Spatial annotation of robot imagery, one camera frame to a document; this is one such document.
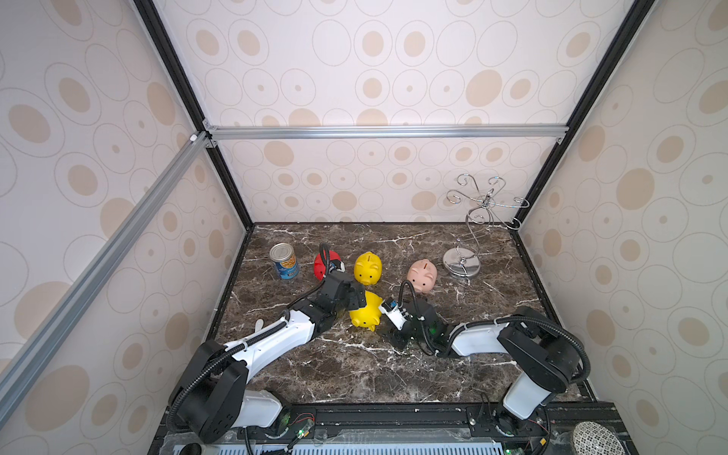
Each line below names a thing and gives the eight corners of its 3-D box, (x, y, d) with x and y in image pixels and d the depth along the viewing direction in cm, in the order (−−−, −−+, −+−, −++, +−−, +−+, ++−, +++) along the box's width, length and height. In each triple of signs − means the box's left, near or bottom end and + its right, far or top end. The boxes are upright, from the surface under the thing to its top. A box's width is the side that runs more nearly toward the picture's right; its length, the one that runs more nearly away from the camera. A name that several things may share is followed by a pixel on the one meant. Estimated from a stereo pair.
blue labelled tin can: (275, 279, 105) (267, 261, 96) (279, 262, 110) (272, 243, 101) (298, 279, 105) (291, 261, 96) (301, 262, 110) (295, 243, 101)
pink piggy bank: (409, 296, 100) (412, 281, 92) (406, 275, 105) (409, 259, 98) (435, 297, 100) (441, 281, 92) (432, 275, 105) (437, 259, 98)
